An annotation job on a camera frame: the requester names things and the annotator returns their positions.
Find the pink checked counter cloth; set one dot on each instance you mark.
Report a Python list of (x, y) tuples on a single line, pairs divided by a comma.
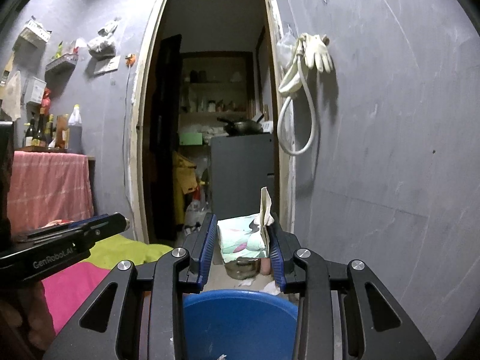
[(46, 187)]

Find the grey wall shelf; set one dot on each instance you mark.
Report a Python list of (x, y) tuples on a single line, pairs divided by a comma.
[(65, 63)]

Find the orange wall hook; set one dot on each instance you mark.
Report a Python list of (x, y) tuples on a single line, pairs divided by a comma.
[(130, 60)]

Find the dark sauce bottle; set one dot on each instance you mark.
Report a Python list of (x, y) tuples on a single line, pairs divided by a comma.
[(39, 138)]

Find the blue plastic bucket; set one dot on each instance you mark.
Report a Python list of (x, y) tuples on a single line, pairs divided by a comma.
[(239, 324)]

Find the hanging beige towel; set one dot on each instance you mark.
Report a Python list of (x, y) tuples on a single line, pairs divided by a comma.
[(11, 97)]

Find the metal pot on floor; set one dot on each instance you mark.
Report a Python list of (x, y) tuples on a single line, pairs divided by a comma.
[(243, 268)]

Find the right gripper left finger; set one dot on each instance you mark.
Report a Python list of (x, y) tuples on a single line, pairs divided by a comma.
[(136, 312)]

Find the wooden brush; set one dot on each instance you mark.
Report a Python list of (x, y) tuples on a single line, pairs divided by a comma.
[(7, 70)]

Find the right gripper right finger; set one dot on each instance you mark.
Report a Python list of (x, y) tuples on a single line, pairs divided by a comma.
[(373, 324)]

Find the yellow bag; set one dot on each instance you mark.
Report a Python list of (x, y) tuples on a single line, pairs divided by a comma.
[(184, 182)]

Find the grey cabinet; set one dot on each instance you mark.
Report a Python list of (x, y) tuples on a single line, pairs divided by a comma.
[(240, 167)]

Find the colourful patchwork table cloth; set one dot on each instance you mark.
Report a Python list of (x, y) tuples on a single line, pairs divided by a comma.
[(66, 290)]

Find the white wall basket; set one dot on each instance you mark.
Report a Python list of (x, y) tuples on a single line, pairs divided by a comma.
[(35, 33)]

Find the left human hand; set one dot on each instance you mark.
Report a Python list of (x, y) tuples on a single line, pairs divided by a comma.
[(27, 307)]

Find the white wall switch panel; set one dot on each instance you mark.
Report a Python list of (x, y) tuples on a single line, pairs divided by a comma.
[(107, 65)]

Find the pink bottle on floor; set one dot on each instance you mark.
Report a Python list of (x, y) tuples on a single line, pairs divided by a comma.
[(265, 266)]

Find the white rubber glove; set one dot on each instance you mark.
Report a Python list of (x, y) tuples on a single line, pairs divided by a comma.
[(316, 54)]

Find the green box on shelf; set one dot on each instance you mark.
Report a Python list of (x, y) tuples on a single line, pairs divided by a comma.
[(191, 139)]

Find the black wok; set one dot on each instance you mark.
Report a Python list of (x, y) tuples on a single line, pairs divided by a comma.
[(241, 127)]

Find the white wall box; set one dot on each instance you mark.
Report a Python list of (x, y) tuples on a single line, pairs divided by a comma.
[(34, 91)]

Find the large dark vinegar jug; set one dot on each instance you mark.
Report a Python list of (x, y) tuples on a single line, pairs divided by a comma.
[(75, 131)]

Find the hanging plastic bag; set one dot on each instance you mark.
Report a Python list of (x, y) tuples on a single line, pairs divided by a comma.
[(103, 46)]

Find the white green paper wrapper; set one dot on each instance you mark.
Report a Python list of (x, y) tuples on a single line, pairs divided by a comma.
[(247, 236)]

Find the clear plastic bottle on floor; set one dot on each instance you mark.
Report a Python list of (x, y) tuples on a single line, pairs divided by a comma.
[(196, 210)]

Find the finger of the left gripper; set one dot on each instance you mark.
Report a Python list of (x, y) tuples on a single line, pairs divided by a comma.
[(93, 222), (117, 224)]

